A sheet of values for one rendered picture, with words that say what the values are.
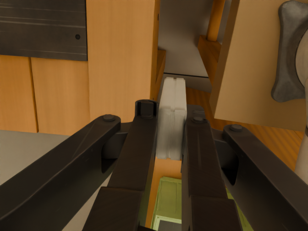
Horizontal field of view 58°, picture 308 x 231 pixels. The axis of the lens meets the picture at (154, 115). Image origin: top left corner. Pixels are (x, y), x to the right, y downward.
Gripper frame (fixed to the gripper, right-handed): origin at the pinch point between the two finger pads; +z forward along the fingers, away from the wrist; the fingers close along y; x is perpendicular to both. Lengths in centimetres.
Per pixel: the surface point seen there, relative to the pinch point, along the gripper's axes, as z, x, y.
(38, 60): 43, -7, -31
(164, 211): 38, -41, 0
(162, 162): 52, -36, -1
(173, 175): 52, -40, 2
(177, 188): 47, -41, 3
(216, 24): 108, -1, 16
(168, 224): 46, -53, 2
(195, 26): 131, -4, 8
